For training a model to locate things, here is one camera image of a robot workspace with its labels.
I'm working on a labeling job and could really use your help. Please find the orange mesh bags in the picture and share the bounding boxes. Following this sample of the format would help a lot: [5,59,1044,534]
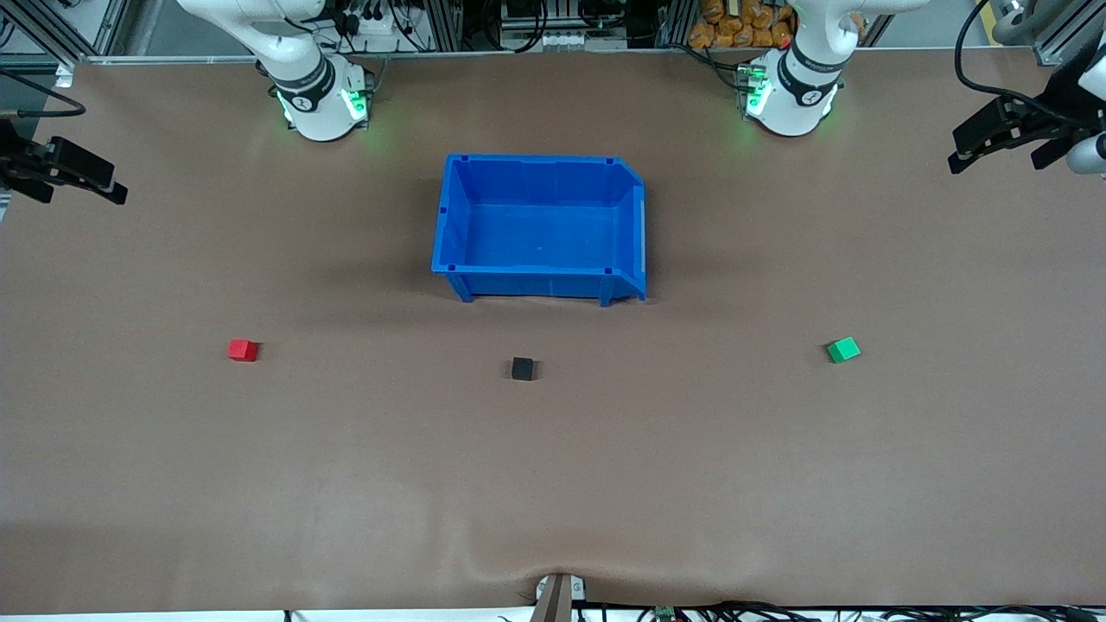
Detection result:
[689,0,797,50]

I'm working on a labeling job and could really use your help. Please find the white power strip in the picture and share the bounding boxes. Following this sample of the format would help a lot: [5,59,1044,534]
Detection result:
[341,10,409,54]

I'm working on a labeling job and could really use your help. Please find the blue plastic storage bin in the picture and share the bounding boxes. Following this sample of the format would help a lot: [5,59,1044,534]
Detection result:
[431,154,647,306]

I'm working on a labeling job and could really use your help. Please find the brown table clamp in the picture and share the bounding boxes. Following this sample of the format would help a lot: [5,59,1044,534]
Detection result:
[530,573,589,622]

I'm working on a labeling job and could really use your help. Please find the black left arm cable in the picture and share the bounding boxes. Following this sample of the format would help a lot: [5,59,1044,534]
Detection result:
[954,0,1106,122]

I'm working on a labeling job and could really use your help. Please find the aluminium frame profile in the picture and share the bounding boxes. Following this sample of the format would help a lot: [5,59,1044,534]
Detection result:
[1033,0,1106,67]
[0,0,130,67]

